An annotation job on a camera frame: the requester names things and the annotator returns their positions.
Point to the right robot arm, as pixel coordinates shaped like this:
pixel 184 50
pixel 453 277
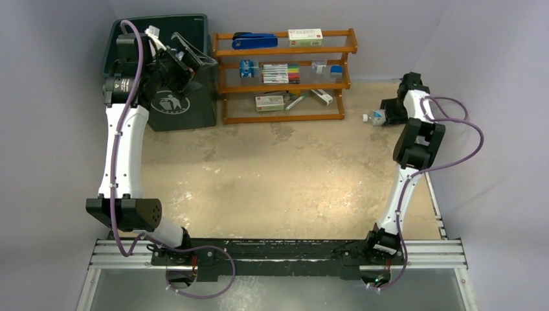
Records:
pixel 413 153

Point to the blue stapler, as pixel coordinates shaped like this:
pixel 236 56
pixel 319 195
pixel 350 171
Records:
pixel 253 40

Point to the white green box top shelf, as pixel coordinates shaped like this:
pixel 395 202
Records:
pixel 305 37

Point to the clear plastic box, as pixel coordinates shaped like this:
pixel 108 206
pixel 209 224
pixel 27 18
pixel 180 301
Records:
pixel 318 68

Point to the white black small box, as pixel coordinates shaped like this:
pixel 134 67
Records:
pixel 324 97

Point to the pack of coloured markers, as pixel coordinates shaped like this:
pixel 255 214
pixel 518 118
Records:
pixel 283 73

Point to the white blue label bottle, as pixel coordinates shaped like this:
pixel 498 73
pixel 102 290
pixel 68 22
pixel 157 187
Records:
pixel 377 117

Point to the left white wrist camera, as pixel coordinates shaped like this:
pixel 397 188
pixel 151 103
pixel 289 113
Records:
pixel 153 33

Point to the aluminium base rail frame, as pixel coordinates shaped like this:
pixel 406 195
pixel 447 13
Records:
pixel 210 258

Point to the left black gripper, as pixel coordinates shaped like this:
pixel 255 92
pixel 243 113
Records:
pixel 186 70

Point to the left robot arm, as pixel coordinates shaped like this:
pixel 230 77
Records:
pixel 120 203

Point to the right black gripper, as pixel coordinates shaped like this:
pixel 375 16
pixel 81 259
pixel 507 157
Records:
pixel 393 111

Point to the orange wooden shelf rack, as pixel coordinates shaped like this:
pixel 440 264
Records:
pixel 238 93

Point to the blue white tape dispenser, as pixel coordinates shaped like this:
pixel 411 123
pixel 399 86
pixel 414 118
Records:
pixel 247 69

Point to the dark green trash bin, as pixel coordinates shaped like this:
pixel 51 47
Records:
pixel 188 107

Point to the blue white eraser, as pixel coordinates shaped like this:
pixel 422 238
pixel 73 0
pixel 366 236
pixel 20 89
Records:
pixel 336 72

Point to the green white marker pen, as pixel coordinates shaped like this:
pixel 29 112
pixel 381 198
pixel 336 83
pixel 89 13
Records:
pixel 295 102

